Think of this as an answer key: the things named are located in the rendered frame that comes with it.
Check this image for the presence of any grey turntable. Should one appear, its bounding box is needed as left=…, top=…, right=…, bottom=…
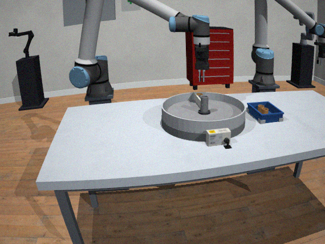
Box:
left=161, top=92, right=247, bottom=141

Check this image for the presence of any blue crate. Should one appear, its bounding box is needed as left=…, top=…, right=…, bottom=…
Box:
left=246, top=101, right=285, bottom=125

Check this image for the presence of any red tool cabinet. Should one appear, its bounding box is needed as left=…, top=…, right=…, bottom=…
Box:
left=185, top=26, right=235, bottom=90

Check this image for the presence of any white control box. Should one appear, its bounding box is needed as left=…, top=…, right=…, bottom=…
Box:
left=204, top=128, right=233, bottom=150

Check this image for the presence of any white green sign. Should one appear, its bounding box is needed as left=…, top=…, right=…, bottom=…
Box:
left=121, top=0, right=141, bottom=12

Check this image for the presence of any white table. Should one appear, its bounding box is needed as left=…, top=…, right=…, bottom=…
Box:
left=35, top=90, right=325, bottom=244

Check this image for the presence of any black box pedestal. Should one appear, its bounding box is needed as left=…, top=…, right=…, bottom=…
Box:
left=287, top=42, right=316, bottom=88
left=16, top=55, right=50, bottom=112

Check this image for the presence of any grey wall board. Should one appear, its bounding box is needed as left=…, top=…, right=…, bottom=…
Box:
left=63, top=0, right=116, bottom=27

